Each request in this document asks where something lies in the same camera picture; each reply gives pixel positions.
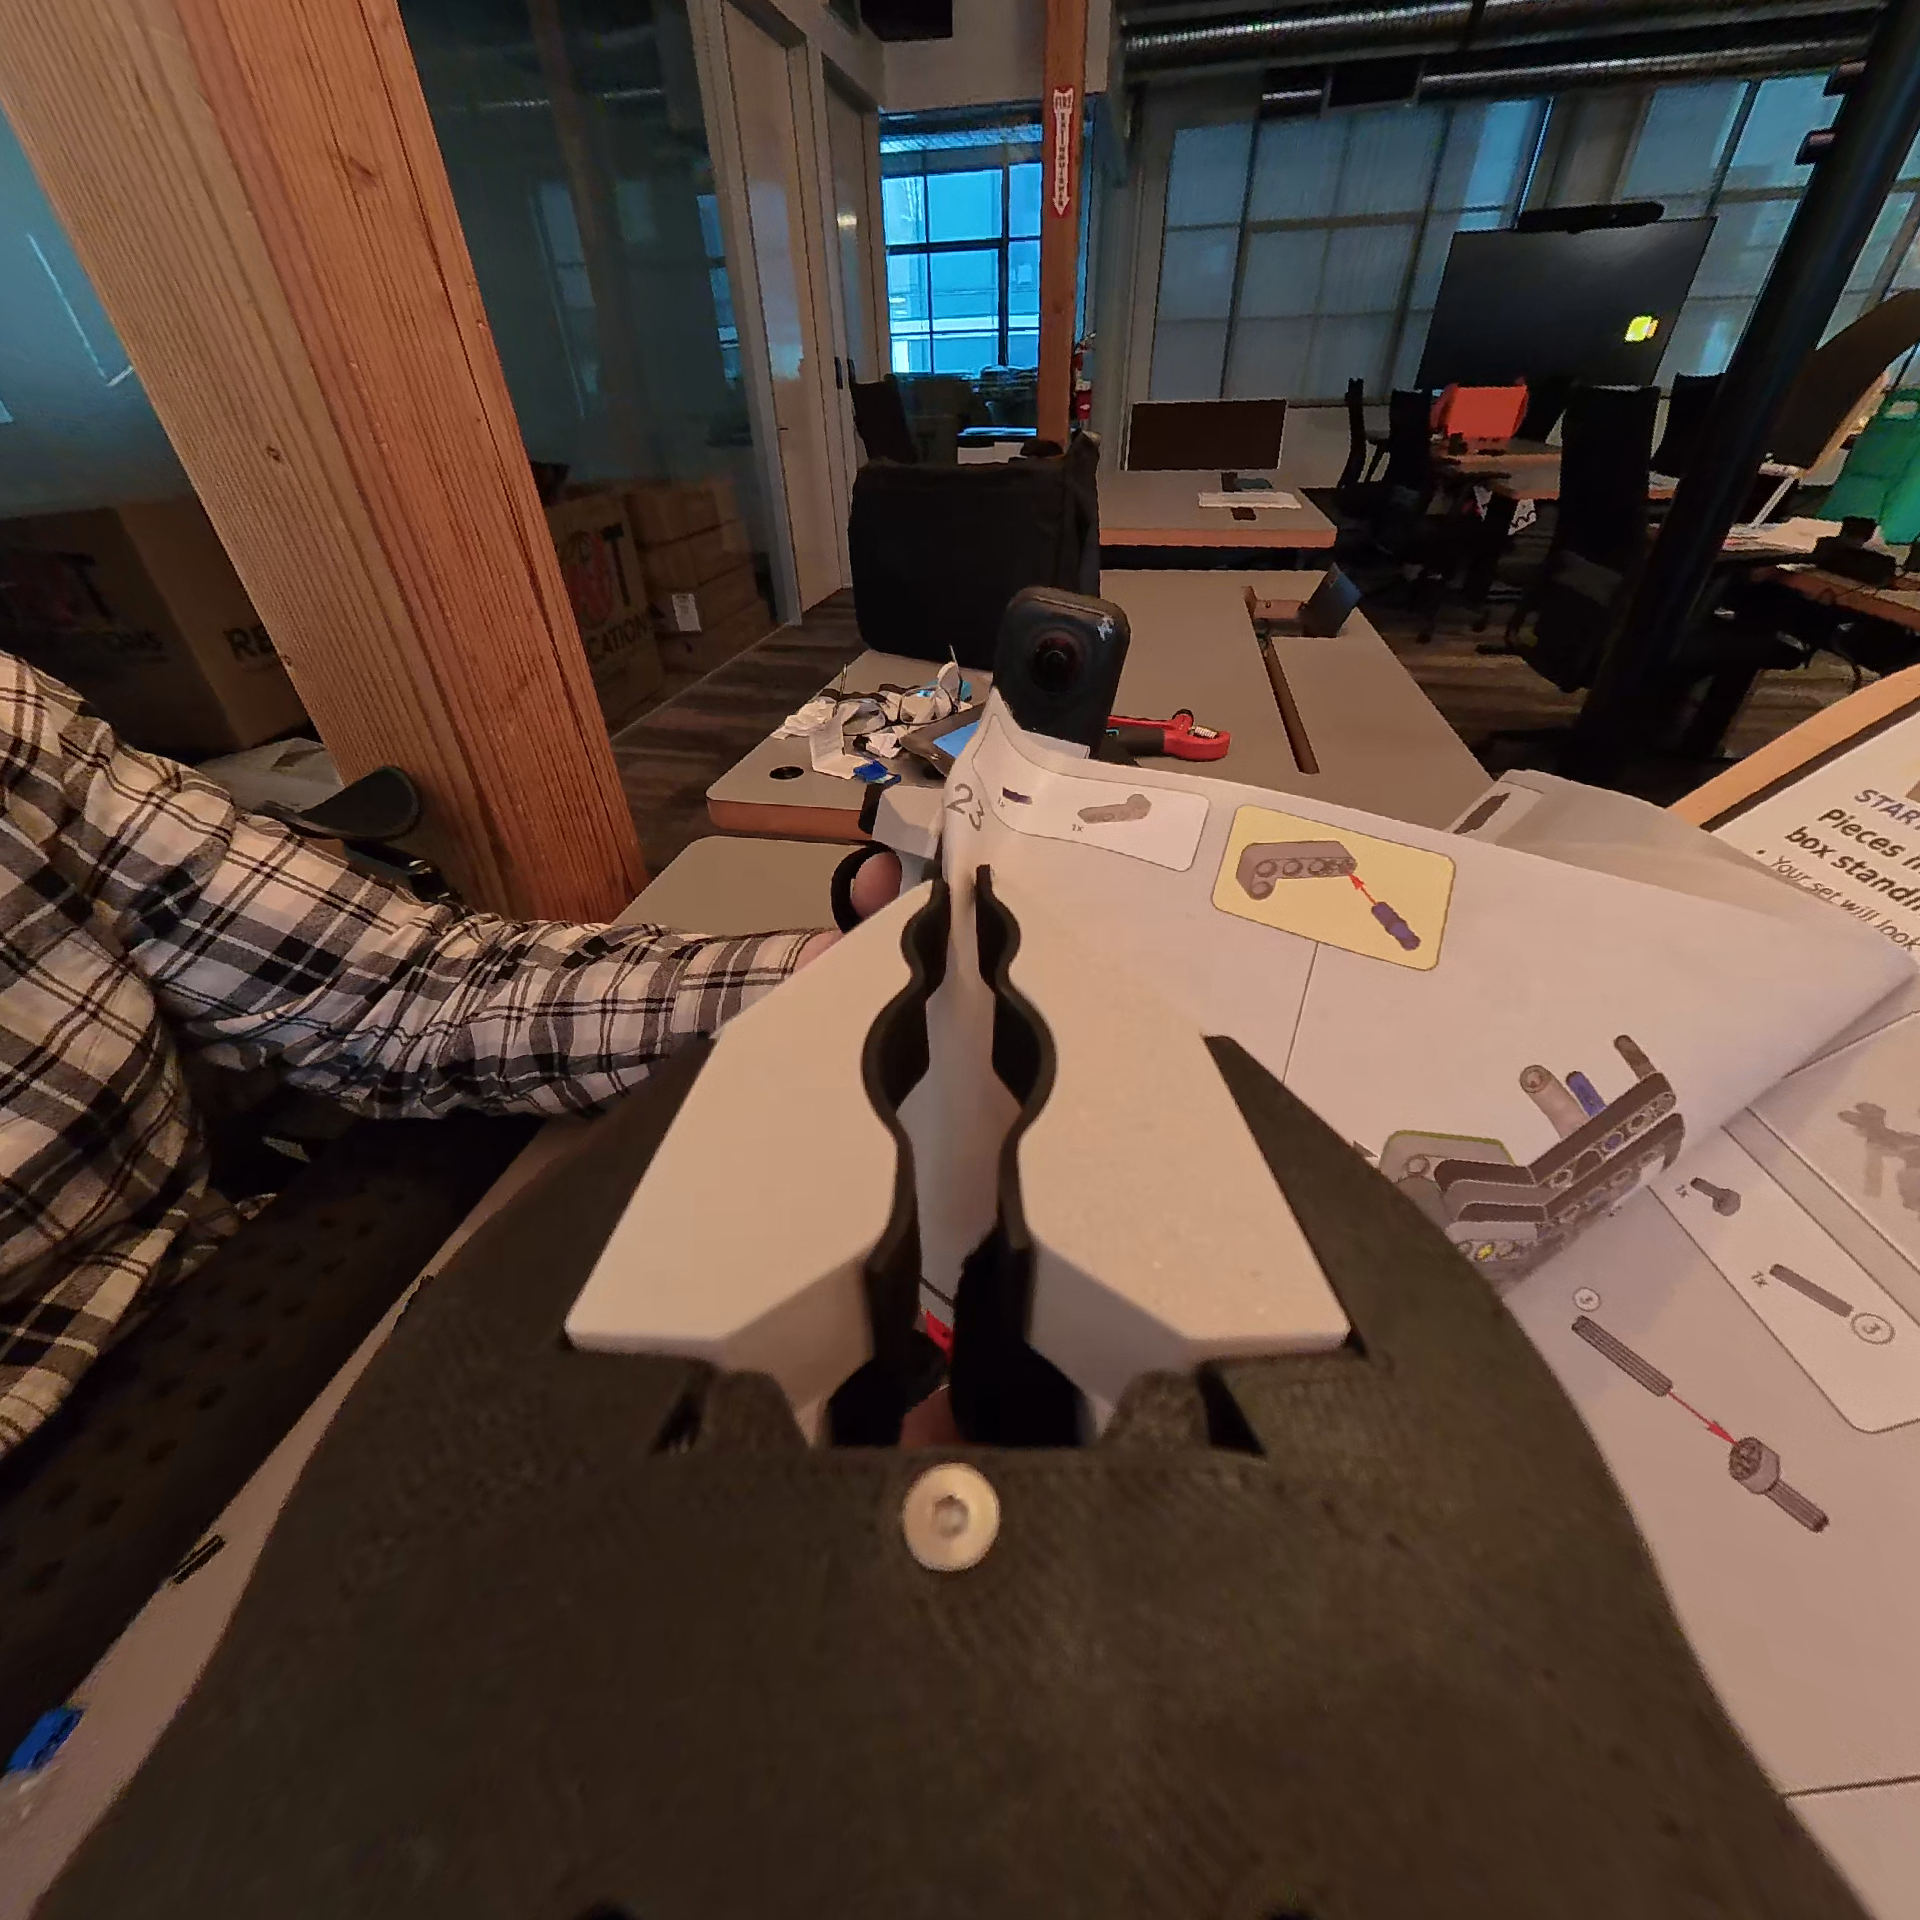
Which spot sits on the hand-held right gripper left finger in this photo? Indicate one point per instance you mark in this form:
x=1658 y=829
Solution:
x=720 y=1201

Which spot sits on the blue toy block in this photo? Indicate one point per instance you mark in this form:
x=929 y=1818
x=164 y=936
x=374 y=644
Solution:
x=44 y=1740

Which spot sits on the instruction booklet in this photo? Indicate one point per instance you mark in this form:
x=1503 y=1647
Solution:
x=1499 y=961

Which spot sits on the wooden background table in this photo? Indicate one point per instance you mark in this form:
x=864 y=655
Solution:
x=1350 y=692

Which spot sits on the large dark display screen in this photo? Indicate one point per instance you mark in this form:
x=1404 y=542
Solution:
x=1559 y=306

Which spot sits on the black dimpled mat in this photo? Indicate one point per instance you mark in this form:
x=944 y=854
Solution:
x=225 y=1349

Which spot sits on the brown cardboard box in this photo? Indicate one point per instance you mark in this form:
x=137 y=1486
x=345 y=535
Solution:
x=136 y=615
x=644 y=600

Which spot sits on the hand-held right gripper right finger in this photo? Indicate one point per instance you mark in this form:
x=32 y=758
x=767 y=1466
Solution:
x=1170 y=1201

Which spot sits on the grey tablet device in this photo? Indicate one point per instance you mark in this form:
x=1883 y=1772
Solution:
x=938 y=745

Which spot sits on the thick wooden pillar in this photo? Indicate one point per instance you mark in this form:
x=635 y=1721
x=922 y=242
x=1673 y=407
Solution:
x=330 y=452

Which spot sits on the black fabric bag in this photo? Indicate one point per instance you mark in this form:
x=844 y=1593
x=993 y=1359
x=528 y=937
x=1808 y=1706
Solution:
x=961 y=557

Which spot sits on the computer monitor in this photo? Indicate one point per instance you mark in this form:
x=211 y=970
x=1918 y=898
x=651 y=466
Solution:
x=1207 y=434

